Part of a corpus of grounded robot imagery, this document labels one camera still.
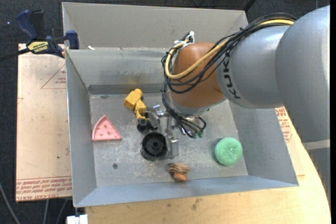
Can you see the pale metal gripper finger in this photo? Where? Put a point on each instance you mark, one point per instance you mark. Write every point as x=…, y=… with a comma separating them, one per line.
x=173, y=148
x=155, y=119

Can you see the black round plastic wheel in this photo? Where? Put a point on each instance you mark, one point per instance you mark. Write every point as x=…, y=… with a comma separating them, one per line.
x=153, y=145

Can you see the brown and orange toy food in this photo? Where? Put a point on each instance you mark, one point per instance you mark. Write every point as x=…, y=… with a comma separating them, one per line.
x=179, y=171

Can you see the yellow toy vehicle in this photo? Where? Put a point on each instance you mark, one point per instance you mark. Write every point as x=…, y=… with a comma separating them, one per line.
x=135, y=102

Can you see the pink watermelon slice toy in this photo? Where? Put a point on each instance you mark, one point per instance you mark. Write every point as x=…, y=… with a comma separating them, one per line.
x=105, y=131

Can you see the green round sponge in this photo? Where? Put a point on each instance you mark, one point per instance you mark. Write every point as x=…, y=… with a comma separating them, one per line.
x=228, y=151

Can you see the grey metal bin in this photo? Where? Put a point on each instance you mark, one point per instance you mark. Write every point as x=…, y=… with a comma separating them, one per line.
x=120, y=165

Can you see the brown cardboard board, red print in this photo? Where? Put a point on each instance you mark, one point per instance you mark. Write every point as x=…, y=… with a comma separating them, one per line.
x=42, y=126

